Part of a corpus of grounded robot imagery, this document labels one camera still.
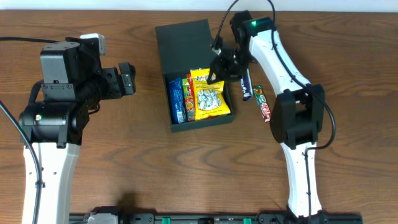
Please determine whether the purple Dairy Milk bar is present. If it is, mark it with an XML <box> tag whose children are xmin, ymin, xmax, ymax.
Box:
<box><xmin>241</xmin><ymin>69</ymin><xmax>253</xmax><ymax>101</ymax></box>

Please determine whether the red KitKat bar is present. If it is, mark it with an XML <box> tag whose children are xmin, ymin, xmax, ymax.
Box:
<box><xmin>252</xmin><ymin>85</ymin><xmax>271</xmax><ymax>123</ymax></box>

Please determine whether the yellow sunflower seed bag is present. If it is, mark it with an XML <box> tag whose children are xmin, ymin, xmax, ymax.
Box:
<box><xmin>190</xmin><ymin>68</ymin><xmax>231</xmax><ymax>121</ymax></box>

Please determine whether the red dried fruit bag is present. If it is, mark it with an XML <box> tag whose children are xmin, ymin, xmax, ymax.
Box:
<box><xmin>187</xmin><ymin>73</ymin><xmax>195</xmax><ymax>98</ymax></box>

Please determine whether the dark green gift box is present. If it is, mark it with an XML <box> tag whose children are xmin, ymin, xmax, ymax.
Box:
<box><xmin>155</xmin><ymin>19</ymin><xmax>234</xmax><ymax>133</ymax></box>

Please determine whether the blue cookie packet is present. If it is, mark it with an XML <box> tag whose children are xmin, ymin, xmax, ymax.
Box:
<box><xmin>169</xmin><ymin>78</ymin><xmax>187</xmax><ymax>124</ymax></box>

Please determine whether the Haribo gummy bag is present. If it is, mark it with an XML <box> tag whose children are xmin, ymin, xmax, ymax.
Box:
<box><xmin>182</xmin><ymin>78</ymin><xmax>195</xmax><ymax>121</ymax></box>

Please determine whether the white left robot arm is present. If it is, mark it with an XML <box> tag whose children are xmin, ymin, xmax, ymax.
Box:
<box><xmin>19</xmin><ymin>34</ymin><xmax>136</xmax><ymax>223</ymax></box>

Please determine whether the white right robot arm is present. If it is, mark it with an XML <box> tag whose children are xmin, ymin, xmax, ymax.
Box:
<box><xmin>207</xmin><ymin>11</ymin><xmax>325</xmax><ymax>219</ymax></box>

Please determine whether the black mounting rail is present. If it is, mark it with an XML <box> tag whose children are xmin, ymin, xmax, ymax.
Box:
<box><xmin>67</xmin><ymin>207</ymin><xmax>363</xmax><ymax>224</ymax></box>

